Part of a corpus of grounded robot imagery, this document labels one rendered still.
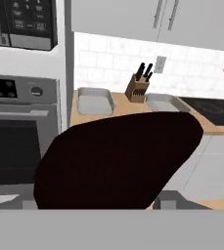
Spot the dark avocado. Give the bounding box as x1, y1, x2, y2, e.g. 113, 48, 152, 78
32, 110, 204, 210

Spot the wooden knife block with knives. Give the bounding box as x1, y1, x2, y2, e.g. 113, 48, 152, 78
124, 62, 155, 104

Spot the grey tupperware container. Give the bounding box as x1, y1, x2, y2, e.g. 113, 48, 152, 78
144, 93, 197, 114
76, 87, 116, 116

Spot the grey wall socket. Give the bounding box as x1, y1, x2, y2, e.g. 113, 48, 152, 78
154, 55, 168, 74

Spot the white lower cupboard run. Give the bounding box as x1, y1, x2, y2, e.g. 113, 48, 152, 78
163, 134, 224, 202

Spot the stainless steel microwave oven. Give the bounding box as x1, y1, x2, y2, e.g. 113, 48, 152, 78
0, 0, 59, 52

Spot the black hob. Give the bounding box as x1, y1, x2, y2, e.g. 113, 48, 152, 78
178, 96, 224, 127

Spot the grey cupboard door handle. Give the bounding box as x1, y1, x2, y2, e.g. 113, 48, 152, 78
167, 0, 181, 32
153, 0, 165, 30

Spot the grey oven door handle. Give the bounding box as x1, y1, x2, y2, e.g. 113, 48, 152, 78
0, 109, 50, 119

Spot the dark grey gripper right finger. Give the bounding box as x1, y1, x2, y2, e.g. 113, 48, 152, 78
152, 189, 213, 210

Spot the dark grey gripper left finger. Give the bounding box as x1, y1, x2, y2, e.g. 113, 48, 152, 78
0, 192, 39, 210

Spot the white upper cupboard door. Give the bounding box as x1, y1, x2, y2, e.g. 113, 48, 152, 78
70, 0, 166, 43
157, 0, 224, 52

